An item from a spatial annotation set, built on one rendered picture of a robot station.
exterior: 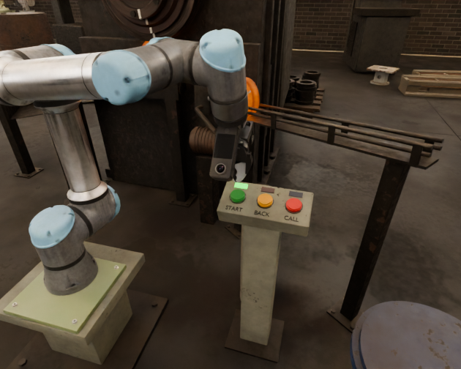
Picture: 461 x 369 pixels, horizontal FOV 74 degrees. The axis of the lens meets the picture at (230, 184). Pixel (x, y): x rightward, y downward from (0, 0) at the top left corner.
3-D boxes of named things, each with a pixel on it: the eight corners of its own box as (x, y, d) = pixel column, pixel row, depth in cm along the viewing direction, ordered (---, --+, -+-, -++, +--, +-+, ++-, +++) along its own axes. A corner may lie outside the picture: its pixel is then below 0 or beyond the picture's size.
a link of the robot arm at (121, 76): (-65, 60, 61) (116, 36, 40) (-8, 52, 69) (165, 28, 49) (-34, 116, 67) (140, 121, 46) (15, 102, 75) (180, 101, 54)
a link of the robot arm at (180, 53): (125, 39, 53) (179, 47, 49) (164, 33, 61) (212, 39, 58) (132, 86, 57) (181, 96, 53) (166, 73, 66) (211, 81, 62)
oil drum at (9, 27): (42, 85, 417) (17, 10, 370) (78, 88, 403) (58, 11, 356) (3, 97, 369) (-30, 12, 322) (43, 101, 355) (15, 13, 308)
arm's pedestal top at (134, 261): (88, 346, 82) (84, 337, 80) (-7, 318, 89) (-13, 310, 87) (145, 261, 108) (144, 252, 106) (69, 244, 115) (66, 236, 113)
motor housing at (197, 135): (202, 209, 178) (197, 121, 149) (238, 216, 172) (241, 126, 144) (194, 223, 167) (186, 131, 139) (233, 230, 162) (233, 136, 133)
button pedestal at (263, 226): (230, 308, 122) (230, 174, 89) (290, 323, 116) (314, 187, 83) (217, 345, 109) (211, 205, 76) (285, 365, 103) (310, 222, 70)
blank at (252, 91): (244, 120, 133) (238, 121, 131) (233, 86, 132) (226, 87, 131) (264, 107, 119) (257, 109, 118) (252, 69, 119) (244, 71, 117)
